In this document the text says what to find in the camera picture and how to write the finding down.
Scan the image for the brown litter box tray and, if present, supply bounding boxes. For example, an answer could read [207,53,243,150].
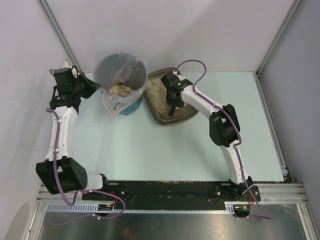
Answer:
[144,67,200,126]

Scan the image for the clear plastic bin liner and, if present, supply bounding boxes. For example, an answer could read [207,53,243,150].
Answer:
[93,51,148,117]

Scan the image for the black litter scoop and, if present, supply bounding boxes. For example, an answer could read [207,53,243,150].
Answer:
[168,105,176,117]

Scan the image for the teal trash bin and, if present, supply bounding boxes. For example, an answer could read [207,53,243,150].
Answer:
[98,88,145,117]

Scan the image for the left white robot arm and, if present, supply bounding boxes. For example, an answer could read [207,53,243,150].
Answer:
[35,62,108,195]

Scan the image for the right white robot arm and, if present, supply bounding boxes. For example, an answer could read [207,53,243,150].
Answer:
[161,71,258,202]

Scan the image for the cat litter pellets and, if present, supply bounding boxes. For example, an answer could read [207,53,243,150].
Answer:
[147,77,171,114]

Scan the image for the dumped litter clumps pile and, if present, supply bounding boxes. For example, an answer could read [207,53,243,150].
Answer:
[108,84,134,98]

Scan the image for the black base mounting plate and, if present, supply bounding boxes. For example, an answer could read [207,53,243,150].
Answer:
[82,180,261,213]

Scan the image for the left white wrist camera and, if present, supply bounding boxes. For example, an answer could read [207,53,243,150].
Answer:
[60,60,78,78]

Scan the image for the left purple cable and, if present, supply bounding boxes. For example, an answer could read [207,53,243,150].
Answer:
[46,68,126,226]

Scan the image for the grey slotted cable duct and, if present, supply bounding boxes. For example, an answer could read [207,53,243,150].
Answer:
[46,201,253,215]

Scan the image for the aluminium frame rail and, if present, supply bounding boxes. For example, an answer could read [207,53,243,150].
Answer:
[256,183,308,204]

